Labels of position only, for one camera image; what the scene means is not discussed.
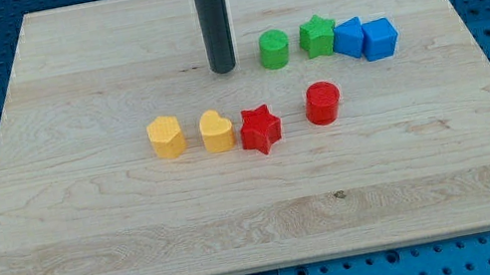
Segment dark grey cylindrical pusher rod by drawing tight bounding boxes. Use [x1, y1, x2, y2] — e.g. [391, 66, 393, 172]
[194, 0, 236, 74]

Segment green star block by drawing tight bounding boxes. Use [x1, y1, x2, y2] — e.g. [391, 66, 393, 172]
[299, 15, 336, 59]

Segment red star block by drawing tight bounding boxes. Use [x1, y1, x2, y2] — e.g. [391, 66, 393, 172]
[240, 105, 282, 155]

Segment green cylinder block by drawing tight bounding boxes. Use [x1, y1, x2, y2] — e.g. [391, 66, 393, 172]
[259, 29, 290, 70]

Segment yellow heart block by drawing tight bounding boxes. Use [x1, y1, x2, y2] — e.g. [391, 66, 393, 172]
[199, 110, 236, 153]

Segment blue triangular block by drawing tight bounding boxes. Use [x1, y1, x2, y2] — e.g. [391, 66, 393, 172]
[333, 17, 365, 59]

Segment yellow pentagon block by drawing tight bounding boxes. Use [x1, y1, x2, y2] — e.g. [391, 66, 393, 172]
[146, 116, 187, 159]

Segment red cylinder block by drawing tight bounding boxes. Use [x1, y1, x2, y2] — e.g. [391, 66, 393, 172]
[305, 81, 341, 126]

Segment blue cube block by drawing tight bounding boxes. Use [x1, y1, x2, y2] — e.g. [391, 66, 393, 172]
[361, 18, 398, 62]

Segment light wooden board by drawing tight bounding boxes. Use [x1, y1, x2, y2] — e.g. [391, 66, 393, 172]
[0, 0, 490, 275]

